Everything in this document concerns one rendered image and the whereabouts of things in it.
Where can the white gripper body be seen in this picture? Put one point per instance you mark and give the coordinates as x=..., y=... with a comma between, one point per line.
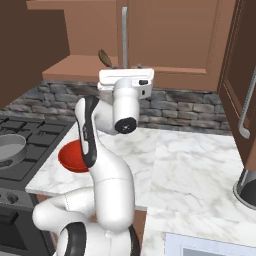
x=110, y=76

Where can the black gas hob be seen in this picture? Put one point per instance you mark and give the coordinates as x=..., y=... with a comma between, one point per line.
x=43, y=140

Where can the pale steel sink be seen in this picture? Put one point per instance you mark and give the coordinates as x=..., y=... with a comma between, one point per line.
x=206, y=246

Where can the grey round appliance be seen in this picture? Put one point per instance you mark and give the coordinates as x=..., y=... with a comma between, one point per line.
x=246, y=190

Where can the dark brown wall cabinet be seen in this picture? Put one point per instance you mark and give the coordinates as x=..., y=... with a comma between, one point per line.
x=30, y=50

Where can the grey pot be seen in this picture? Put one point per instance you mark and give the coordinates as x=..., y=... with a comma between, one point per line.
x=11, y=148

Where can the brown range hood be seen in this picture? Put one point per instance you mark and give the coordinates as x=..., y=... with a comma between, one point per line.
x=80, y=36

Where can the dark brown cabinet door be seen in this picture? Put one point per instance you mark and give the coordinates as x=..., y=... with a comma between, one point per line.
x=240, y=83

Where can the brown wooden ladle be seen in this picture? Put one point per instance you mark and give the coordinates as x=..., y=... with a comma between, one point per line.
x=105, y=57

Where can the black oven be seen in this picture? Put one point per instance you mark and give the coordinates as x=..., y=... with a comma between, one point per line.
x=16, y=226

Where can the red bowl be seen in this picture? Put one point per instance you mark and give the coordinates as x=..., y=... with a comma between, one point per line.
x=71, y=158

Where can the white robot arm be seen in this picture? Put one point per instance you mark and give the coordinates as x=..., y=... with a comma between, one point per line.
x=111, y=186

